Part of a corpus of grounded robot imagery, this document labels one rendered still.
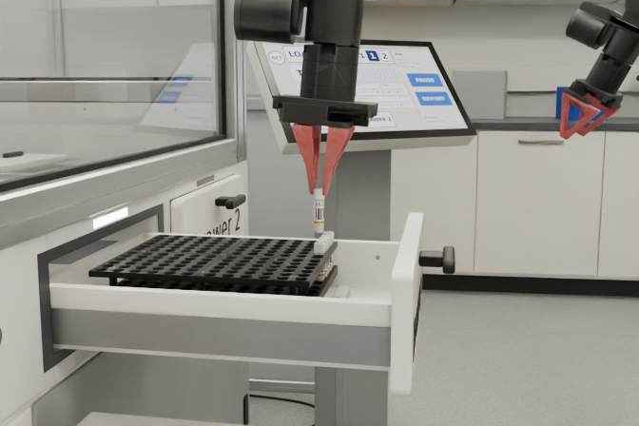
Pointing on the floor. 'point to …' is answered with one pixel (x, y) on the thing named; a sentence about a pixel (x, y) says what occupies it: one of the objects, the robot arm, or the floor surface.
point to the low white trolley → (141, 421)
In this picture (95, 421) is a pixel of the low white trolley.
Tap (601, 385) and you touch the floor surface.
